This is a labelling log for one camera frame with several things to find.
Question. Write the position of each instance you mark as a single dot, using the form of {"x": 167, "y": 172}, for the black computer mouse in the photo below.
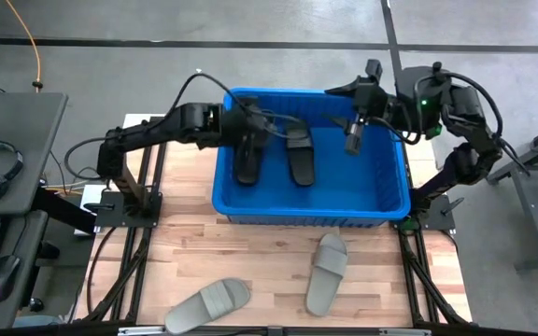
{"x": 3, "y": 275}

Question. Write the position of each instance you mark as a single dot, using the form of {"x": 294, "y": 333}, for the person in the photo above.
{"x": 35, "y": 322}

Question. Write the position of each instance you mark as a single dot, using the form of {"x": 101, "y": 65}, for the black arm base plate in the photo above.
{"x": 442, "y": 219}
{"x": 110, "y": 217}

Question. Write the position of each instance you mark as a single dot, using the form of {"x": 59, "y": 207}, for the white box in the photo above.
{"x": 92, "y": 193}

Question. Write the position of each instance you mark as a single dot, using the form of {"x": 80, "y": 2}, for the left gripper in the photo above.
{"x": 248, "y": 123}

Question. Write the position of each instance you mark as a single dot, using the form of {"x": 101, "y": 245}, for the silver metal bracket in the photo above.
{"x": 404, "y": 332}
{"x": 143, "y": 331}

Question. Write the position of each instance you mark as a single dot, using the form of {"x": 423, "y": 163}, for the black slide sandal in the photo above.
{"x": 249, "y": 170}
{"x": 301, "y": 163}

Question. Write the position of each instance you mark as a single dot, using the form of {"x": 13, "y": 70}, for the black aluminium table frame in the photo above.
{"x": 145, "y": 235}

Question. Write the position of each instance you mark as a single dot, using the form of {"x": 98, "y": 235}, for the grey computer desk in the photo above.
{"x": 17, "y": 121}

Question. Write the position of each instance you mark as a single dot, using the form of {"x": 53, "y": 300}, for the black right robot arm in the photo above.
{"x": 465, "y": 112}

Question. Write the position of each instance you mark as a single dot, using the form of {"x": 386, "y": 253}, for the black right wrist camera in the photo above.
{"x": 374, "y": 70}

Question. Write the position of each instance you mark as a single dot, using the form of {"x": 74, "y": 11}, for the blue plastic bin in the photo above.
{"x": 344, "y": 186}

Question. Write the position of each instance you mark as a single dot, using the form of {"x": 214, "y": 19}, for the grey slide sandal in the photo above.
{"x": 189, "y": 312}
{"x": 325, "y": 280}

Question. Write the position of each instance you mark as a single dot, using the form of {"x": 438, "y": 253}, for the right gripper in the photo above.
{"x": 374, "y": 105}

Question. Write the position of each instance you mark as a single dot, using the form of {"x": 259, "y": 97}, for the black caster wheel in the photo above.
{"x": 36, "y": 304}

